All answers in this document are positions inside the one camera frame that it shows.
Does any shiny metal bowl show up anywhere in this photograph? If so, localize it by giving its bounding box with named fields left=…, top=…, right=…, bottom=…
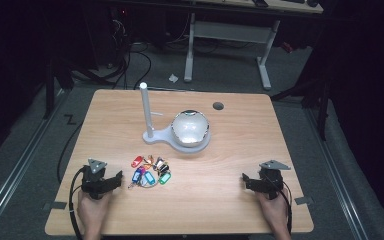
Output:
left=170, top=109, right=211, bottom=148

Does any black metal stand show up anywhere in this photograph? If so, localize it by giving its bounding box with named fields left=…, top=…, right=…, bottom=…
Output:
left=269, top=63, right=335, bottom=142
left=42, top=54, right=76, bottom=120

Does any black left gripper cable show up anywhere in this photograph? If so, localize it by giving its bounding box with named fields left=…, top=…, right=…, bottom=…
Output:
left=67, top=167, right=88, bottom=240

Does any person's right hand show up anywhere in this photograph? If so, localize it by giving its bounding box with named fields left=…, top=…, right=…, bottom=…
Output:
left=255, top=189, right=290, bottom=232

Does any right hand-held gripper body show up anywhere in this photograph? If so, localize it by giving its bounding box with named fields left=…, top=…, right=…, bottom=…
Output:
left=255, top=159, right=292, bottom=201

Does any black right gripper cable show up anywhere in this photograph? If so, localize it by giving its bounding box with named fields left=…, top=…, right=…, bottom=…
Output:
left=273, top=176, right=294, bottom=235

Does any pile of coloured key tags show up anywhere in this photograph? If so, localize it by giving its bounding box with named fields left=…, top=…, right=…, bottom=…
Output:
left=127, top=154, right=173, bottom=190

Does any black floor cable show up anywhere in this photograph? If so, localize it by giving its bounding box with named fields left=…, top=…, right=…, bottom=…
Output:
left=56, top=120, right=85, bottom=184

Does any metal floor rail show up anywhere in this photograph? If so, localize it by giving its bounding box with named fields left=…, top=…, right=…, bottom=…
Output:
left=0, top=89, right=70, bottom=236
left=303, top=105, right=370, bottom=240

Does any desk with white frame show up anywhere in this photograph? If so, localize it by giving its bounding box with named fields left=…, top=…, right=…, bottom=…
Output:
left=183, top=0, right=324, bottom=91

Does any person's left hand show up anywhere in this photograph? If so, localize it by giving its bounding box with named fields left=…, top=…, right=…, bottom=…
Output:
left=76, top=190, right=113, bottom=234

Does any white stand with pole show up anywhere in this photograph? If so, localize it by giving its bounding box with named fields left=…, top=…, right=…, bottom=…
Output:
left=138, top=81, right=212, bottom=154

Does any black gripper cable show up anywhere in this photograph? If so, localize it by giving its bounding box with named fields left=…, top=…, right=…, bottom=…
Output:
left=273, top=176, right=294, bottom=235
left=67, top=167, right=88, bottom=240

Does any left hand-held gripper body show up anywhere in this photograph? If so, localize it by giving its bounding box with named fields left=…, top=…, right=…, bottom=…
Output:
left=79, top=157, right=115, bottom=201

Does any bundle of black cables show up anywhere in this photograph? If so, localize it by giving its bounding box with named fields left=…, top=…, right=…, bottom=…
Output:
left=106, top=18, right=153, bottom=91

